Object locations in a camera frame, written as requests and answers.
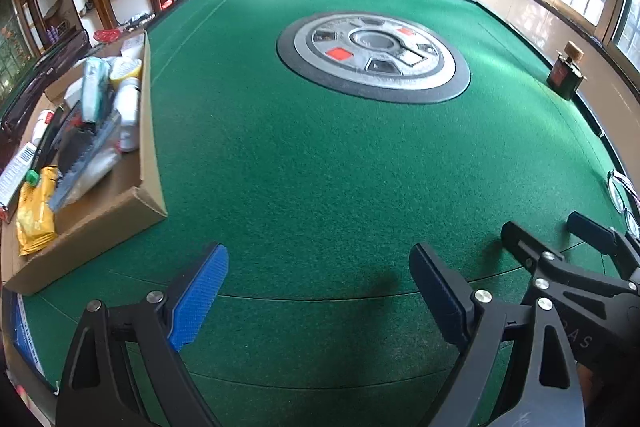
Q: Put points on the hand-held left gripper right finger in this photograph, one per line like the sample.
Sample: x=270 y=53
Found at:
x=440 y=302

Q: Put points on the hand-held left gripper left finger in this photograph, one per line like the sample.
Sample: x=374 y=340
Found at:
x=200 y=297

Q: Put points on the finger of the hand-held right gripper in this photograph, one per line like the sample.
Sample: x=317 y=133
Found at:
x=520 y=242
x=590 y=227

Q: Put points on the cardboard box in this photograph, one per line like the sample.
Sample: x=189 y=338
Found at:
x=115 y=202

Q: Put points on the pale tissue pack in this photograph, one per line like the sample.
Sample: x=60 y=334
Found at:
x=95 y=87

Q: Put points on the yellow jar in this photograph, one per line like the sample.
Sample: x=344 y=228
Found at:
x=125 y=72

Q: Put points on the eyeglasses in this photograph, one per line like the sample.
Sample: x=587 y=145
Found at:
x=620 y=199

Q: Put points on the dark perfume bottle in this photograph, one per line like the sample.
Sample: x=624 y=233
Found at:
x=562 y=77

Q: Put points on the yellow packet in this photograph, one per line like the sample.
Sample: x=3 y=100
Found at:
x=35 y=217

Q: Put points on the red and grey glue box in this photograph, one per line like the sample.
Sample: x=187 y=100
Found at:
x=20 y=167

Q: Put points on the white tube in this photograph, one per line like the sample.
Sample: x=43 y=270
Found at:
x=42 y=129

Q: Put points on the round mahjong table centre panel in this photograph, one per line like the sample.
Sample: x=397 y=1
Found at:
x=320 y=57

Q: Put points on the red plastic bag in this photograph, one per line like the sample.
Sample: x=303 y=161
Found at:
x=106 y=36

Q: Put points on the dark framed mahjong table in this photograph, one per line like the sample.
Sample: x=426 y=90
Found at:
x=45 y=62

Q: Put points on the purple bottle pair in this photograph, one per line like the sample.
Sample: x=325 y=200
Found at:
x=52 y=36

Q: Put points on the floral wall mural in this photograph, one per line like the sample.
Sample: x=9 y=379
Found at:
x=12 y=42

